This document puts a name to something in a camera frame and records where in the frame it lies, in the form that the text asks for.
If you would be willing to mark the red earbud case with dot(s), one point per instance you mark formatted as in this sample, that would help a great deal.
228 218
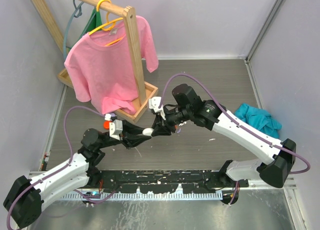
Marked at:
106 125

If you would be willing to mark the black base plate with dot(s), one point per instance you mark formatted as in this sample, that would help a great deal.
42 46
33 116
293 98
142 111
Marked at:
160 181

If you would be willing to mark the wooden clothes rack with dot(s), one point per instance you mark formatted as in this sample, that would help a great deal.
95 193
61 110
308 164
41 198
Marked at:
145 90

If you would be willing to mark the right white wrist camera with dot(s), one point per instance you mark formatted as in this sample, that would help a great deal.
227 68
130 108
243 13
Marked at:
155 104

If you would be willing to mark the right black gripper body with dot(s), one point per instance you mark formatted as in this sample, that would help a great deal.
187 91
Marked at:
174 116

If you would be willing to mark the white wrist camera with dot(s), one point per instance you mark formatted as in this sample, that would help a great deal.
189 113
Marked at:
116 129
155 104

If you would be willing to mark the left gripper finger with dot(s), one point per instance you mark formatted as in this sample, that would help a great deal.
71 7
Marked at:
131 141
127 127

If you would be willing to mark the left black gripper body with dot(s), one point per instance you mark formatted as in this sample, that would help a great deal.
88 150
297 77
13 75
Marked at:
110 142

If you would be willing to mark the pink t-shirt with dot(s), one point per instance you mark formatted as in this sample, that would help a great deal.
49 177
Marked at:
100 68

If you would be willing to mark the white slotted cable duct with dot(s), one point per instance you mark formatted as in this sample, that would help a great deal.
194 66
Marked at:
177 195

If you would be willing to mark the white earbud case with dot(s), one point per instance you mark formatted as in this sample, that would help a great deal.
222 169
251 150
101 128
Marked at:
147 131

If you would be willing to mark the teal crumpled cloth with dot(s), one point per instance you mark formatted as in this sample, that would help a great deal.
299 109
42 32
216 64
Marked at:
259 119

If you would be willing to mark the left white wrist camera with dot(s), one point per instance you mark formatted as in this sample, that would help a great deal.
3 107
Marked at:
116 129

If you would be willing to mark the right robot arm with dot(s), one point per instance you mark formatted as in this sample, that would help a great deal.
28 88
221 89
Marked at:
275 158

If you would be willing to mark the yellow hanger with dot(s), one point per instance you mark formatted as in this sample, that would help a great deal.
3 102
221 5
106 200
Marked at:
108 25

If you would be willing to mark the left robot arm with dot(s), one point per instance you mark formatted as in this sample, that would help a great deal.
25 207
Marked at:
28 198

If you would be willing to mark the green garment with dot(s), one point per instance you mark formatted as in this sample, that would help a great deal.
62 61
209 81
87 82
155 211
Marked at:
93 22

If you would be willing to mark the teal hanger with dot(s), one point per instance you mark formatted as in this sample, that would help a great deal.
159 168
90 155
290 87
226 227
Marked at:
76 14

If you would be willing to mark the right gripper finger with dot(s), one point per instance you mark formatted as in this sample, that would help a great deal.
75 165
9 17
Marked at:
160 130
159 122

